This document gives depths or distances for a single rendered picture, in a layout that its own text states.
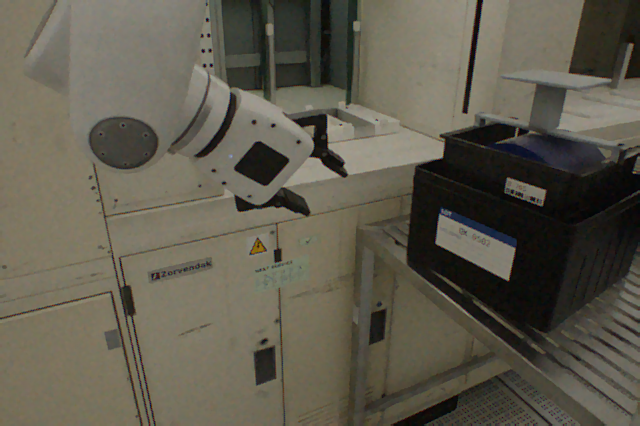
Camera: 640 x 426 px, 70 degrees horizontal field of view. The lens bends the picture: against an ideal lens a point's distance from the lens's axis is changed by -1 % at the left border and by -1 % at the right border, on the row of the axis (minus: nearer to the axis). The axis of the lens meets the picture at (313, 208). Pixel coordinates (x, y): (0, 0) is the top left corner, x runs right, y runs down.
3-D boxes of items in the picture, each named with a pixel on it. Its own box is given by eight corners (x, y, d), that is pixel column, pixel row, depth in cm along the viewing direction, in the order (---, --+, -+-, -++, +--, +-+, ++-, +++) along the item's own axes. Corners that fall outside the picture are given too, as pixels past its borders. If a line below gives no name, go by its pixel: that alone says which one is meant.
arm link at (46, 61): (215, 100, 40) (203, 55, 46) (58, 2, 32) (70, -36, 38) (161, 168, 43) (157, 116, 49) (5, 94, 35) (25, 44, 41)
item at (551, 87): (423, 248, 86) (443, 72, 72) (490, 219, 97) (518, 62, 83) (549, 316, 68) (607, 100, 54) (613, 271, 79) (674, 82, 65)
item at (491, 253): (402, 254, 85) (410, 166, 78) (493, 215, 100) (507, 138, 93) (545, 336, 65) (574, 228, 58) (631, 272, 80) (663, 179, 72)
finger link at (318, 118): (251, 136, 49) (279, 169, 52) (313, 94, 48) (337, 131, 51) (249, 130, 49) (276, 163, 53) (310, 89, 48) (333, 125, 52)
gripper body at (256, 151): (176, 176, 45) (263, 217, 52) (239, 96, 42) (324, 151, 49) (170, 135, 50) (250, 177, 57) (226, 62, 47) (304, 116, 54)
